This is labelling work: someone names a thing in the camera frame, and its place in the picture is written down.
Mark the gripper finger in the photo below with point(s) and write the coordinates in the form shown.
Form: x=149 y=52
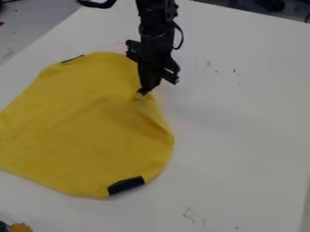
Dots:
x=147 y=84

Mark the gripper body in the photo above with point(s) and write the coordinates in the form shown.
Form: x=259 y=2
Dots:
x=155 y=58

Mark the yellow cloth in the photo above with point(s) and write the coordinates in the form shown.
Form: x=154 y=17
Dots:
x=85 y=127

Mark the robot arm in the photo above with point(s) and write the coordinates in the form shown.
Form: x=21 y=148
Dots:
x=155 y=18

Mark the orange toy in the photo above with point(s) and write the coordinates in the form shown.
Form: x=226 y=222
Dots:
x=20 y=227

